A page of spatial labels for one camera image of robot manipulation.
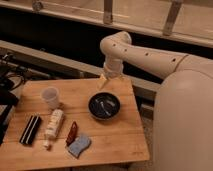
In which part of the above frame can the translucent plastic cup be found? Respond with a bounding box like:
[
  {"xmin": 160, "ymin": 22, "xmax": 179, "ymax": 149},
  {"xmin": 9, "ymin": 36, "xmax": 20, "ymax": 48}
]
[{"xmin": 41, "ymin": 87, "xmax": 60, "ymax": 110}]

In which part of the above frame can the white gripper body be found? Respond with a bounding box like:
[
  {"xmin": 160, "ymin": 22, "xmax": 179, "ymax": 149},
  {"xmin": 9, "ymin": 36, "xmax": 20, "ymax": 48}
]
[{"xmin": 103, "ymin": 64, "xmax": 123, "ymax": 79}]

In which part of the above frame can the black equipment with cables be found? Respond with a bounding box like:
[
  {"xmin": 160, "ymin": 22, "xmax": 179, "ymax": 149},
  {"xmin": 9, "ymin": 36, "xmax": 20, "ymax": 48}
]
[{"xmin": 0, "ymin": 52, "xmax": 26, "ymax": 145}]

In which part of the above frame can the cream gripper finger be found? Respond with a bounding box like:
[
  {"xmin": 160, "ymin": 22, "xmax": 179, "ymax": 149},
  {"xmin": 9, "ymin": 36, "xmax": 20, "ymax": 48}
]
[{"xmin": 98, "ymin": 74, "xmax": 107, "ymax": 89}]

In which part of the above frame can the metal window frame rail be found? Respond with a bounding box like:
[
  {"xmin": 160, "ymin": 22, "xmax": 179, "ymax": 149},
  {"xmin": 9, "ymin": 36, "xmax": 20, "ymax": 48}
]
[{"xmin": 0, "ymin": 0, "xmax": 213, "ymax": 48}]

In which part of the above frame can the dark red pepper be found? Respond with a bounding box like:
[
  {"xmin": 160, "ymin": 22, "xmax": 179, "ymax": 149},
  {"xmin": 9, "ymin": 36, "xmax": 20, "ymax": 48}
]
[{"xmin": 66, "ymin": 122, "xmax": 78, "ymax": 146}]

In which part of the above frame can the blue sponge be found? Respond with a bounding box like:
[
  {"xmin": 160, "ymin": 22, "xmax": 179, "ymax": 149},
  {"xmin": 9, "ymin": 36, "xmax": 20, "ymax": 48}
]
[{"xmin": 68, "ymin": 134, "xmax": 91, "ymax": 158}]

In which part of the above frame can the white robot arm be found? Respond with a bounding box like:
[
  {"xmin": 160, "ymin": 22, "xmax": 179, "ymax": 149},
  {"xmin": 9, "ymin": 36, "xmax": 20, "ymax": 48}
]
[{"xmin": 100, "ymin": 31, "xmax": 213, "ymax": 171}]

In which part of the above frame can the black ceramic bowl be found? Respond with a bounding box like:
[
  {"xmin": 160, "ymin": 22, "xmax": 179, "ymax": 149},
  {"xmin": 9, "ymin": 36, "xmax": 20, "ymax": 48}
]
[{"xmin": 88, "ymin": 92, "xmax": 120, "ymax": 120}]

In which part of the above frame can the white plastic bottle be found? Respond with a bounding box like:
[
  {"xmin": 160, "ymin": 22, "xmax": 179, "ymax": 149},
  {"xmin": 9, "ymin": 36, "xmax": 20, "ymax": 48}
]
[{"xmin": 43, "ymin": 109, "xmax": 64, "ymax": 150}]

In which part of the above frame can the black white striped block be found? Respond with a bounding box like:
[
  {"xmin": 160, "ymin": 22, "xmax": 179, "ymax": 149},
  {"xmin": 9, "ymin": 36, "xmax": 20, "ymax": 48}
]
[{"xmin": 19, "ymin": 115, "xmax": 41, "ymax": 145}]

